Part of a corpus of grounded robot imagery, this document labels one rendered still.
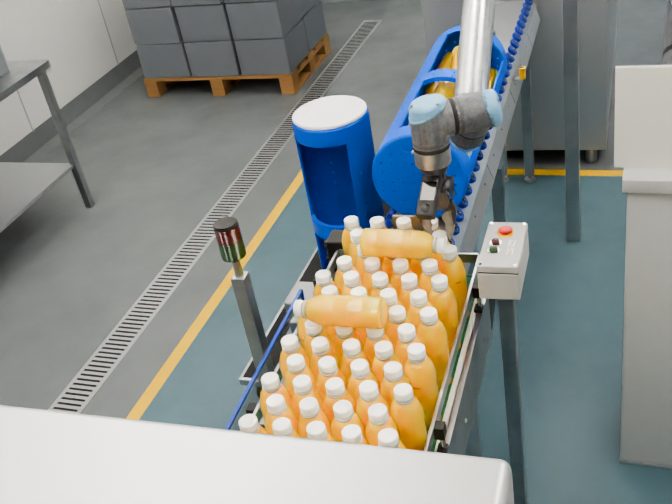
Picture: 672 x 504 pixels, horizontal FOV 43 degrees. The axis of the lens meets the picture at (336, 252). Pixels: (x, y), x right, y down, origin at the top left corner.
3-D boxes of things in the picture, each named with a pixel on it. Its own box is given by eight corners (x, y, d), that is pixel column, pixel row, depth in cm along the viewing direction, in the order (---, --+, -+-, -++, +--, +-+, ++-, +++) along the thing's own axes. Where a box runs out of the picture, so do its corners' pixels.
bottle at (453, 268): (438, 310, 227) (430, 252, 217) (461, 302, 229) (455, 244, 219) (450, 325, 222) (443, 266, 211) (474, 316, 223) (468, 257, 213)
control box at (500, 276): (529, 254, 225) (527, 221, 220) (520, 300, 210) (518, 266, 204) (491, 253, 229) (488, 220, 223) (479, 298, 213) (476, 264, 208)
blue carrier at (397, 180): (507, 97, 321) (507, 23, 306) (468, 222, 254) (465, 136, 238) (432, 96, 330) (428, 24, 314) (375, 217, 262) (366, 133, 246)
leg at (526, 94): (536, 177, 455) (531, 65, 421) (535, 182, 451) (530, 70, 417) (525, 177, 457) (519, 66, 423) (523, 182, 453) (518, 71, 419)
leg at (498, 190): (512, 287, 379) (504, 162, 345) (510, 295, 375) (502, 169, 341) (499, 287, 381) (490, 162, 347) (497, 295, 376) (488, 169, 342)
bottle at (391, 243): (371, 243, 221) (441, 246, 215) (363, 261, 217) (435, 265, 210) (366, 222, 217) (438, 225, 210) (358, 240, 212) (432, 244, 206)
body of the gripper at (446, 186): (456, 195, 221) (452, 154, 214) (450, 213, 214) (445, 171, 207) (427, 195, 223) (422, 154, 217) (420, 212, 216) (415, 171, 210)
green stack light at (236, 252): (250, 249, 219) (246, 232, 217) (240, 263, 215) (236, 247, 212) (227, 248, 222) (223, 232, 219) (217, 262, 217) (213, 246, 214)
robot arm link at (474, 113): (489, 99, 214) (441, 109, 213) (498, 80, 202) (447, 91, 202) (499, 133, 212) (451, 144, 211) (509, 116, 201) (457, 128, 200)
